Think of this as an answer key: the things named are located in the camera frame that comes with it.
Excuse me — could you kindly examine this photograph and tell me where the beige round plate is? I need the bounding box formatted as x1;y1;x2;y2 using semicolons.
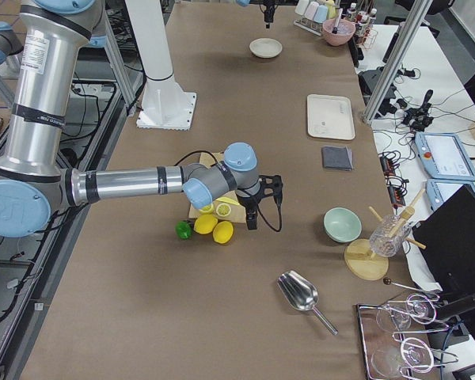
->
249;38;283;59

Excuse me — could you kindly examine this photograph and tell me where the white cup rack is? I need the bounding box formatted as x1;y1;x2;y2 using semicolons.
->
294;17;323;36

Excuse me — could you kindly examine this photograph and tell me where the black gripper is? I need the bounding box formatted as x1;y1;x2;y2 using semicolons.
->
260;0;276;29
237;175;282;230

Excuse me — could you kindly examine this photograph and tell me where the yellow cup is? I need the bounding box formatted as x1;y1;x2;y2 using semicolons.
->
325;0;336;19

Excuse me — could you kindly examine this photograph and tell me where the wooden cutting board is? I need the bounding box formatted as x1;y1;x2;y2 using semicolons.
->
188;152;248;225

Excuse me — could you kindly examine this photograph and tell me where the white cup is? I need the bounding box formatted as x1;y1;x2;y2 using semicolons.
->
294;0;310;16

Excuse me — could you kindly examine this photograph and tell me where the blue cup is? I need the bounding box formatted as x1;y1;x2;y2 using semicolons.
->
313;4;329;24

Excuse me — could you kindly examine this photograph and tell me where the pink bowl with ice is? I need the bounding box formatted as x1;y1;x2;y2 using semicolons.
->
322;19;355;46

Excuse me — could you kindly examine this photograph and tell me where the steel muddler black tip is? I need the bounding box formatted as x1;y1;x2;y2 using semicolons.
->
332;8;343;34

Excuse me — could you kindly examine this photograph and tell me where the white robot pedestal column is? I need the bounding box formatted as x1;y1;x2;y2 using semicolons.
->
126;0;196;131

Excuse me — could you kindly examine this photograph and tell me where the grey folded cloth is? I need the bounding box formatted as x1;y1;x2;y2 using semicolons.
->
321;146;353;171

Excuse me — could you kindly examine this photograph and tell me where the mirror tray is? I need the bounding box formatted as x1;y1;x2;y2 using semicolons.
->
355;304;458;379

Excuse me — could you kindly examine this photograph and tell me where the pink cup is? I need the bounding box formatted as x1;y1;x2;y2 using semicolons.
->
304;1;319;21

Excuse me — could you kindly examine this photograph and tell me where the lemon slice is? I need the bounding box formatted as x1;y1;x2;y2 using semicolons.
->
198;203;215;215
215;202;232;218

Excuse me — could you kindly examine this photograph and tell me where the mint green bowl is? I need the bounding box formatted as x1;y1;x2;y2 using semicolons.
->
323;207;362;243

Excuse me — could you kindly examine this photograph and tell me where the whole yellow lemon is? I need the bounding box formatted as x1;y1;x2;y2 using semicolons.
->
194;214;219;234
212;221;234;245

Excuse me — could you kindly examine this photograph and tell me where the cream rectangular tray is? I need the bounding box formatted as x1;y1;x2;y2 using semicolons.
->
306;94;355;141

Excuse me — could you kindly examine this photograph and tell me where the aluminium frame post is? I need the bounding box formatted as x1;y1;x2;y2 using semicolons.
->
363;0;432;125

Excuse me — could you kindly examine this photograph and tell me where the blue teach pendant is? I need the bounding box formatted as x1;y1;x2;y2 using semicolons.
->
425;179;475;211
414;132;475;181

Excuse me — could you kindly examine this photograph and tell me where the wine glass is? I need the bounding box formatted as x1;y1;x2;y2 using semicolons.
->
371;337;434;379
376;293;436;333

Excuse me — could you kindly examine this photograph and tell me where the black monitor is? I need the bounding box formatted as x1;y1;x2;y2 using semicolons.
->
413;184;475;295

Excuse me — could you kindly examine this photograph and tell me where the yellow plastic knife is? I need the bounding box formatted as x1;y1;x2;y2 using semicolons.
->
217;196;241;206

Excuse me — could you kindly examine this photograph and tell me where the clear glass cup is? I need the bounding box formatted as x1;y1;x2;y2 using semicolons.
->
369;215;412;257

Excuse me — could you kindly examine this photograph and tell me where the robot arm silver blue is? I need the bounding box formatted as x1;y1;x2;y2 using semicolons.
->
0;1;283;238

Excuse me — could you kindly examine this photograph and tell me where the green lime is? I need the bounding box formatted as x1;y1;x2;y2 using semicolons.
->
175;221;192;240

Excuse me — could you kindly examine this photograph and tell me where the metal scoop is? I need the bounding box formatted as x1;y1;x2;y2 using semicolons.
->
277;270;338;336

